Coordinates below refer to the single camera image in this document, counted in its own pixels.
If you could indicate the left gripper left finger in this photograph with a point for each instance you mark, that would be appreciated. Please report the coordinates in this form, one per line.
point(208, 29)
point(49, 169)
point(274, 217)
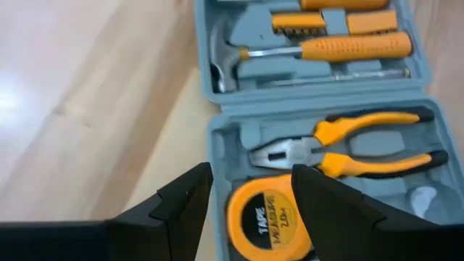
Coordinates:
point(181, 217)

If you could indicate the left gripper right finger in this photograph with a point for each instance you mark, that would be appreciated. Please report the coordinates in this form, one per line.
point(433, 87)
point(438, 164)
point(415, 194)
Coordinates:
point(326, 217)

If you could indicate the grey-blue plastic tool case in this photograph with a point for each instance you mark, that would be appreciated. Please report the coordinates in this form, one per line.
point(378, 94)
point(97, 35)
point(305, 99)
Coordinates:
point(275, 105)

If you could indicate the steel hammer yellow grip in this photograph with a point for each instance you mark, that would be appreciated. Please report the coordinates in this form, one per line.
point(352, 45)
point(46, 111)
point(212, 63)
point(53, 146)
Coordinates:
point(355, 47)

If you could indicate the yellow bit holder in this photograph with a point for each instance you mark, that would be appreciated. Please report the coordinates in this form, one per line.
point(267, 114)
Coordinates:
point(297, 21)

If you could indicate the thin steel shaft tool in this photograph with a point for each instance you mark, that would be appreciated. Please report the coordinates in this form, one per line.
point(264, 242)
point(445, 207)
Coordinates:
point(362, 75)

